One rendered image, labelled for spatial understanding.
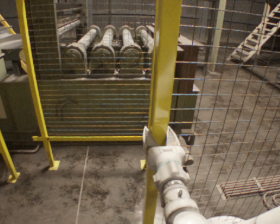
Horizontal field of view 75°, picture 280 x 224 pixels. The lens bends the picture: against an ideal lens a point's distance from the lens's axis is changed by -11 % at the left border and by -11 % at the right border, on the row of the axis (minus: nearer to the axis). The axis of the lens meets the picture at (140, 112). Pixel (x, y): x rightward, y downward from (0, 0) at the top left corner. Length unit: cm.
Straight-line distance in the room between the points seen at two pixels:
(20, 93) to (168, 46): 234
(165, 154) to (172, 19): 34
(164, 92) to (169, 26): 18
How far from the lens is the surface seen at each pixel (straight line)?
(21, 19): 192
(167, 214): 44
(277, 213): 37
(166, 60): 54
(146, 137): 63
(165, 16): 52
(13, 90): 274
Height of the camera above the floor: 171
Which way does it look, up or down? 29 degrees down
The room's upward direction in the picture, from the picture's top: 3 degrees clockwise
